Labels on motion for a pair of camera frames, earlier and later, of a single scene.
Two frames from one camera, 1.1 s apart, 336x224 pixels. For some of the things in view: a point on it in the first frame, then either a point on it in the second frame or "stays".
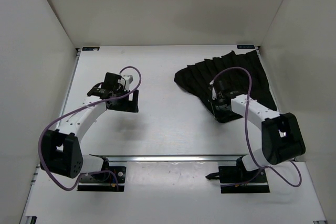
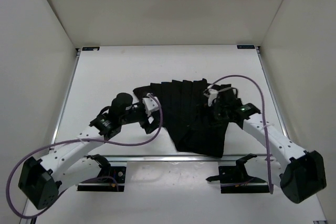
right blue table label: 245,46 stays
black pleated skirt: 241,73 -> 187,116
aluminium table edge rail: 169,157 stays
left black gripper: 129,105 -> 150,125
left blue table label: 91,48 stays
